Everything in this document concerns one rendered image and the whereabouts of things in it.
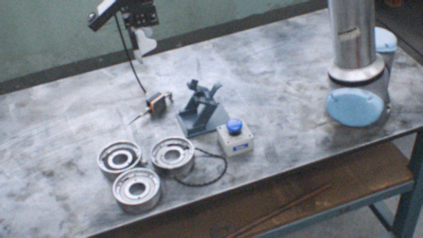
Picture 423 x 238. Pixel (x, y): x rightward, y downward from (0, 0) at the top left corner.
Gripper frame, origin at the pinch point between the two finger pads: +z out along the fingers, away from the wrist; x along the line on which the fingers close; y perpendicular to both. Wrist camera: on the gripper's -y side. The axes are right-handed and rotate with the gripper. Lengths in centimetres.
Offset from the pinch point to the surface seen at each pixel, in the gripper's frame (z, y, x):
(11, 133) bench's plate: 15.3, -37.6, 2.9
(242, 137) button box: 15.2, 19.1, -23.7
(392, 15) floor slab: 98, 155, 136
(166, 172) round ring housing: 16.3, -0.5, -27.0
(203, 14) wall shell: 71, 42, 146
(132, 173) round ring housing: 15.3, -8.2, -25.3
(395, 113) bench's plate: 22, 59, -24
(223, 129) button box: 14.7, 15.4, -19.7
